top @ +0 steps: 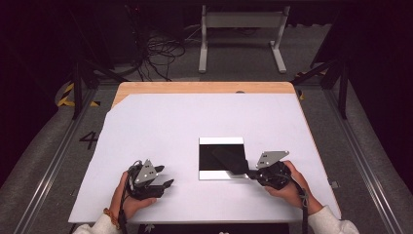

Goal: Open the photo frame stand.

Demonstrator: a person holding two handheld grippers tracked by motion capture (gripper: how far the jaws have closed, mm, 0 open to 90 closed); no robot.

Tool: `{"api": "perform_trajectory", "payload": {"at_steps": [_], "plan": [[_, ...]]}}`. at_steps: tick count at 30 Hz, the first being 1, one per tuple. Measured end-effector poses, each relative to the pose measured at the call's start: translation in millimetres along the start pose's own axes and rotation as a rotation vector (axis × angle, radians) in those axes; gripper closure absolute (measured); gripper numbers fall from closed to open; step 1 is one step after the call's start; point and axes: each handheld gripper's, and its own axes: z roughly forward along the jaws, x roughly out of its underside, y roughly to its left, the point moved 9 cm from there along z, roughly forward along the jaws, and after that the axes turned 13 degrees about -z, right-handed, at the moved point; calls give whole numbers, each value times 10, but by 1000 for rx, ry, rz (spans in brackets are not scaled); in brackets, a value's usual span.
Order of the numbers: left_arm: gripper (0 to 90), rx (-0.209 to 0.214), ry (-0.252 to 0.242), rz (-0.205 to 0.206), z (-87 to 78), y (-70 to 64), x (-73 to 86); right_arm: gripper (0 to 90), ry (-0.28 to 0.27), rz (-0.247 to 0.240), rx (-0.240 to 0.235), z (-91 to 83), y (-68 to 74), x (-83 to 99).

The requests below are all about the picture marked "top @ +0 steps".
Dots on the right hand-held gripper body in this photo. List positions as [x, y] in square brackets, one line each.
[271, 159]

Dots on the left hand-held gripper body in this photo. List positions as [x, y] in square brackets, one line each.
[146, 172]

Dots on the person's left hand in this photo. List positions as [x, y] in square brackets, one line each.
[118, 201]

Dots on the person's right hand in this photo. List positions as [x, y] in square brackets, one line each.
[297, 191]

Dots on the white table cover sheet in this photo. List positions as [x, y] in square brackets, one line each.
[181, 117]

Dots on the yellow black hazard tape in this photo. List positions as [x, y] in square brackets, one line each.
[65, 97]
[302, 96]

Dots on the black metal stand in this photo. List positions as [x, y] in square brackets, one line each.
[342, 91]
[77, 87]

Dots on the small grey floor bracket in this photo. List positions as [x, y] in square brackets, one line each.
[334, 185]

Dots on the aluminium floor rail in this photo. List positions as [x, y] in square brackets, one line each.
[363, 162]
[52, 162]

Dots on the white metal stand frame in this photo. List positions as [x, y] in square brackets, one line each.
[242, 20]

